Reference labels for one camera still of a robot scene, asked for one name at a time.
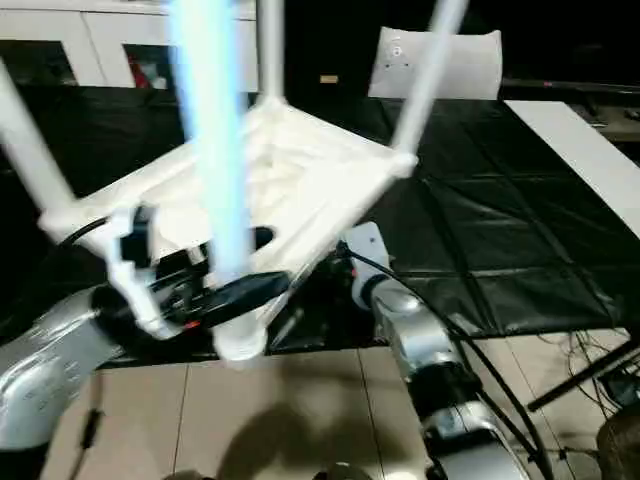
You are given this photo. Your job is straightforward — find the white plastic table leg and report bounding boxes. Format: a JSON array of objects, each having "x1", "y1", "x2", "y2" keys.
[
  {"x1": 0, "y1": 58, "x2": 78, "y2": 223},
  {"x1": 168, "y1": 0, "x2": 268, "y2": 363},
  {"x1": 389, "y1": 0, "x2": 470, "y2": 163},
  {"x1": 256, "y1": 0, "x2": 286, "y2": 108}
]

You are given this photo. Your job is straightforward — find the black work mat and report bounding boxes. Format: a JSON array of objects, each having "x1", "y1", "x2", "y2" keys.
[{"x1": 0, "y1": 82, "x2": 640, "y2": 368}]

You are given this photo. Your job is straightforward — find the black robot foot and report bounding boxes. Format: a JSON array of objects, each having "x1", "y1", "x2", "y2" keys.
[{"x1": 314, "y1": 462, "x2": 373, "y2": 480}]

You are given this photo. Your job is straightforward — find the black cabinet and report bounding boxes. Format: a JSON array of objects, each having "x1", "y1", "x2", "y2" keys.
[{"x1": 282, "y1": 0, "x2": 640, "y2": 101}]

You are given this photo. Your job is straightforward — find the white flat panel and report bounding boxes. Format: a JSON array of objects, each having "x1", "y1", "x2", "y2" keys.
[{"x1": 367, "y1": 26, "x2": 504, "y2": 102}]

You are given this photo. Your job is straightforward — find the black folding stand leg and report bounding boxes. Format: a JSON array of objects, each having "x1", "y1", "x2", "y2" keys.
[{"x1": 524, "y1": 339, "x2": 640, "y2": 413}]

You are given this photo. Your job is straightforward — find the white glass-door cabinet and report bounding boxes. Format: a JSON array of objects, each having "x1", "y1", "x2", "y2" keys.
[{"x1": 0, "y1": 0, "x2": 261, "y2": 93}]

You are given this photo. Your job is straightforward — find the white sheet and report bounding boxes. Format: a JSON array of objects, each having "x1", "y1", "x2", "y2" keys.
[{"x1": 504, "y1": 97, "x2": 640, "y2": 243}]

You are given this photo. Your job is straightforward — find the grey floor cable bundle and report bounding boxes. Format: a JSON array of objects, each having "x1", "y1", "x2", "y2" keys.
[{"x1": 540, "y1": 330, "x2": 640, "y2": 403}]

